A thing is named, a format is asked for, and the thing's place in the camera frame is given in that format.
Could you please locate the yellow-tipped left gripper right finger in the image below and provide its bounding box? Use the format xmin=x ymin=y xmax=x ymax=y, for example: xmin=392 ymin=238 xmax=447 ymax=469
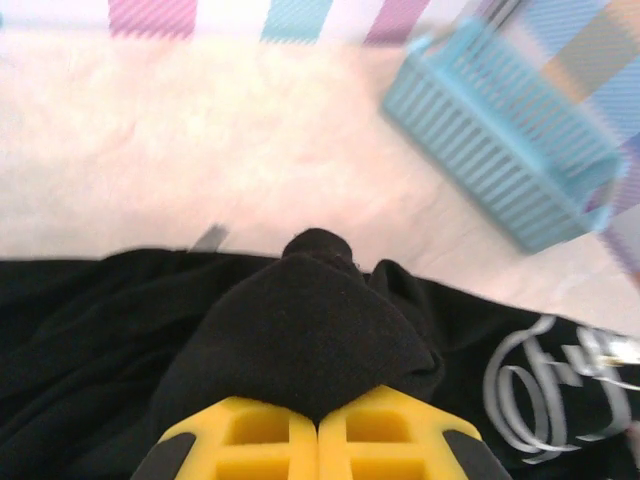
xmin=318 ymin=383 xmax=512 ymax=480

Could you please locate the black floral print t-shirt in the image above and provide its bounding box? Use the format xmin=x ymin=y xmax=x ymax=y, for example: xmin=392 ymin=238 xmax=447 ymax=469
xmin=0 ymin=227 xmax=640 ymax=480

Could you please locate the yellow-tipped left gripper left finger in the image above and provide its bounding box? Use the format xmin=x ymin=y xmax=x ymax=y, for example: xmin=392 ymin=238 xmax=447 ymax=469
xmin=132 ymin=396 xmax=320 ymax=480

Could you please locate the light blue plastic basket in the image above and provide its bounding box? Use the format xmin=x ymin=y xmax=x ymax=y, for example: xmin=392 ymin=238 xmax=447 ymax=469
xmin=380 ymin=17 xmax=626 ymax=254

